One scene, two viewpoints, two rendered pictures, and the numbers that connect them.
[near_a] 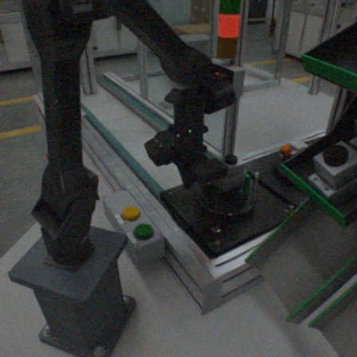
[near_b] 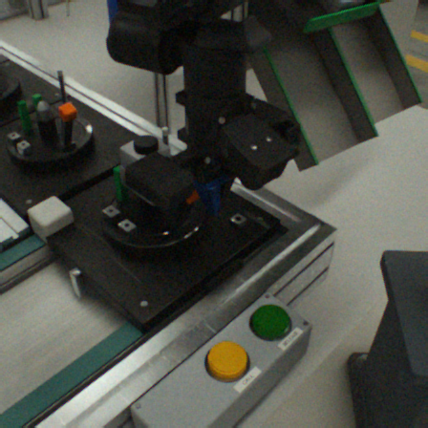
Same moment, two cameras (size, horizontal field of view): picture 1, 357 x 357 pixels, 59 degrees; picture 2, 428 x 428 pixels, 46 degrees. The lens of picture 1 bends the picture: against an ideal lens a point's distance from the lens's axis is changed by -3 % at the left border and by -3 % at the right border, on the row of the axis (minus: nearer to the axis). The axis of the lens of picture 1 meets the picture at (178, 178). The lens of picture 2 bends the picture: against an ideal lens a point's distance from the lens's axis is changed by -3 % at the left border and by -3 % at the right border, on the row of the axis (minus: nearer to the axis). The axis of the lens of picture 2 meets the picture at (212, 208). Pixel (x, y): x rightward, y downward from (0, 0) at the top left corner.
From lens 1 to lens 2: 0.79 m
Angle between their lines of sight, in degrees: 78
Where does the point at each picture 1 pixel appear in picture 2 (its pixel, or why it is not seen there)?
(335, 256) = (310, 80)
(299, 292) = (334, 129)
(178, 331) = (362, 296)
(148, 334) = not seen: hidden behind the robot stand
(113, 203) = (198, 413)
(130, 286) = (321, 380)
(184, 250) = (286, 259)
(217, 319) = not seen: hidden behind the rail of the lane
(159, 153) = (291, 139)
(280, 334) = (312, 207)
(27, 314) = not seen: outside the picture
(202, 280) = (331, 230)
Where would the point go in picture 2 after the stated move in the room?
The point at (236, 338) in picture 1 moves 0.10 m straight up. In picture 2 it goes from (338, 242) to (350, 193)
